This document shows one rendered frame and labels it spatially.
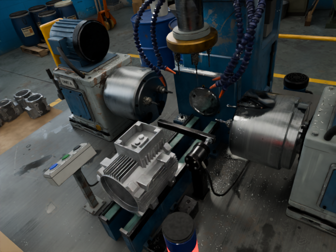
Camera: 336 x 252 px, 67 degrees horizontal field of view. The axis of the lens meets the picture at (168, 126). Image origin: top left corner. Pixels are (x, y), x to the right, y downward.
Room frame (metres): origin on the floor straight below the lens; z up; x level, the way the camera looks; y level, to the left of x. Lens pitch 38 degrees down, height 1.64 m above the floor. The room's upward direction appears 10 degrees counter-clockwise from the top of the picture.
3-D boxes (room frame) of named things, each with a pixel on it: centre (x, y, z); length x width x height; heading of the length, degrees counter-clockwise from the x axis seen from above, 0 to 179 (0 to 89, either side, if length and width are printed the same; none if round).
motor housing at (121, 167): (0.58, 0.12, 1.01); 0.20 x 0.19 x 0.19; 140
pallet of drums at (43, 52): (5.65, 2.04, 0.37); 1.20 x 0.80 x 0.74; 136
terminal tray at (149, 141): (0.61, 0.10, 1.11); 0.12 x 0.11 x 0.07; 140
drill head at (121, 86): (1.09, 0.16, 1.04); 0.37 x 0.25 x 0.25; 49
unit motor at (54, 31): (1.25, 0.39, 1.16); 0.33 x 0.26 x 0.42; 49
